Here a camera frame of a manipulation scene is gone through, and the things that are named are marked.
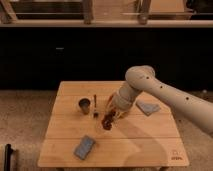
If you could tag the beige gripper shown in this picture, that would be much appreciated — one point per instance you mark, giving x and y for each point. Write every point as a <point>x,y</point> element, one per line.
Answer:
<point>117,106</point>

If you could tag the dark red grape bunch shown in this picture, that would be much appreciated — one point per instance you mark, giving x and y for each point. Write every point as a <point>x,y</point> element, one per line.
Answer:
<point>107,120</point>

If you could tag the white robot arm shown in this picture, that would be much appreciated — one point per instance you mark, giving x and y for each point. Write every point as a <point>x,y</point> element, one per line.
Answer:
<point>140,79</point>

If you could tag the blue folded cloth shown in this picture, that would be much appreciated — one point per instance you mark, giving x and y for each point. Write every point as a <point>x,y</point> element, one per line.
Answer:
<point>147,108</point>

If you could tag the dark metal cup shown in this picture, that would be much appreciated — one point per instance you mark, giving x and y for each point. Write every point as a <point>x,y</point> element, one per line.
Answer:
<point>84,105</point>

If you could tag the wooden folding table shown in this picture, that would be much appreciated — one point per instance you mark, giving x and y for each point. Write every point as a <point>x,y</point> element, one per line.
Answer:
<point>136,140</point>

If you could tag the blue sponge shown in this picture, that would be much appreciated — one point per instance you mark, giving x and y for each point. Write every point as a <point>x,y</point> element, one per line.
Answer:
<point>84,147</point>

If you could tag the black object at floor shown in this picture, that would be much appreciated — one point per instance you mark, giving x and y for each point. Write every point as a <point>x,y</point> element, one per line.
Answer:
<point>8,153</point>

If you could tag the wooden shelf rail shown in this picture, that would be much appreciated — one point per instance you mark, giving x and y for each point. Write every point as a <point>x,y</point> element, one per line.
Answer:
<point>106,13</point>

